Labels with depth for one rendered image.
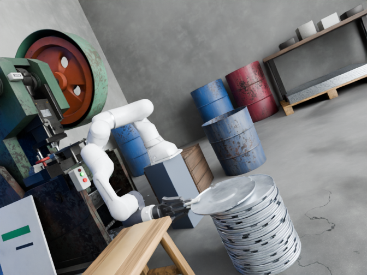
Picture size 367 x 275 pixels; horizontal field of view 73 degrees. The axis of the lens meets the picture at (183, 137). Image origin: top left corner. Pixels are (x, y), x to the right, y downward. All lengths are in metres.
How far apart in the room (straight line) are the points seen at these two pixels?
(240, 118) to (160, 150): 0.78
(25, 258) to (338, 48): 4.74
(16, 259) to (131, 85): 3.93
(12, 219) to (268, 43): 4.22
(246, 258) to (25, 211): 1.48
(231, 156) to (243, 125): 0.27
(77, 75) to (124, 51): 3.21
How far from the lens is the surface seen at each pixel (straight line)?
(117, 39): 5.51
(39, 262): 2.06
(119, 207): 1.17
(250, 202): 0.95
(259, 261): 1.04
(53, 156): 1.99
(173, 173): 1.52
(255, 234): 0.98
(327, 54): 4.82
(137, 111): 1.48
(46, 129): 1.98
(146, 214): 1.21
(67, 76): 2.35
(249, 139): 2.06
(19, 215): 2.08
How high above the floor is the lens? 0.68
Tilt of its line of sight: 6 degrees down
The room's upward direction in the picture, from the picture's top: 25 degrees counter-clockwise
